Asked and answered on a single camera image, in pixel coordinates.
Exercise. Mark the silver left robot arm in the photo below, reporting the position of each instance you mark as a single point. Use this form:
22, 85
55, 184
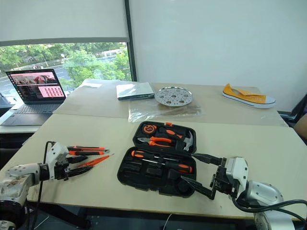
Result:
22, 173

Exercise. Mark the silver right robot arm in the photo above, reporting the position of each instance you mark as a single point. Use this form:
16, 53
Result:
266, 194

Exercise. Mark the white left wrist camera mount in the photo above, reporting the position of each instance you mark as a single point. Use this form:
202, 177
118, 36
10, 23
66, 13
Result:
56, 149

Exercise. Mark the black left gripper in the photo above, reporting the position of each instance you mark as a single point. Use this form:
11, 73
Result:
62, 169

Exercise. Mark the black office chair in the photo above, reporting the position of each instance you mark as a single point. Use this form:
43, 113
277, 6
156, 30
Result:
293, 112

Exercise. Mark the yellow canvas sneaker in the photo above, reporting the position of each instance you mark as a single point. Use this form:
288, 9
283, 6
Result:
249, 97

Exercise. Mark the black plastic tool case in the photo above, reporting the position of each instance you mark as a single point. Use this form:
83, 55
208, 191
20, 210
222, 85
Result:
144, 176

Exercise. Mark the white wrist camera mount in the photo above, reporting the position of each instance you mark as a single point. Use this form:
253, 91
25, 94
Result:
237, 170
56, 149

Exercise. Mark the dark window frame post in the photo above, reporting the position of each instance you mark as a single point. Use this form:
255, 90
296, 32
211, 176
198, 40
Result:
130, 48

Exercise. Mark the white roller blind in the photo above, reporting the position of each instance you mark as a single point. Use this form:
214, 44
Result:
62, 19

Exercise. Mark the orange black tape measure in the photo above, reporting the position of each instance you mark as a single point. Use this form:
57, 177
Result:
149, 129

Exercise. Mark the grey book in plastic wrap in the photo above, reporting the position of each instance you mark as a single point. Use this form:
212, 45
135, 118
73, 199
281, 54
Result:
134, 91

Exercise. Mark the clear plastic bag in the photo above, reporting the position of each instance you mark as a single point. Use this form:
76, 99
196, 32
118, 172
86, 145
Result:
144, 112

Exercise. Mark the round perforated metal plate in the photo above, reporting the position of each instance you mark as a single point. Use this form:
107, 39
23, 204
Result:
173, 95

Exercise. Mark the orange black utility knife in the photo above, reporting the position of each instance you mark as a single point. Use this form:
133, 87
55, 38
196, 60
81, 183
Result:
88, 152

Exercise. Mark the orange test pen screwdriver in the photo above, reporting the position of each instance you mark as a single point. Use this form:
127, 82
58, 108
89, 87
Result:
93, 161

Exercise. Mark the open black laptop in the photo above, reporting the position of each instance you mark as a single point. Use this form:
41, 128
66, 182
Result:
33, 95

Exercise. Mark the slim orange black hand tool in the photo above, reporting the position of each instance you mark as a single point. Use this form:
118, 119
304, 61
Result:
86, 147

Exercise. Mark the orange black screwdriver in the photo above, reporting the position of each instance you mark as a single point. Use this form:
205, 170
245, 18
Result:
180, 167
141, 153

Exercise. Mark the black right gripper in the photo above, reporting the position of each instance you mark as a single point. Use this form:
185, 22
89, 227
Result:
223, 180

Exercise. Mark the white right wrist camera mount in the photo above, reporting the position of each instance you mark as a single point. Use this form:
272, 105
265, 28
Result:
237, 170

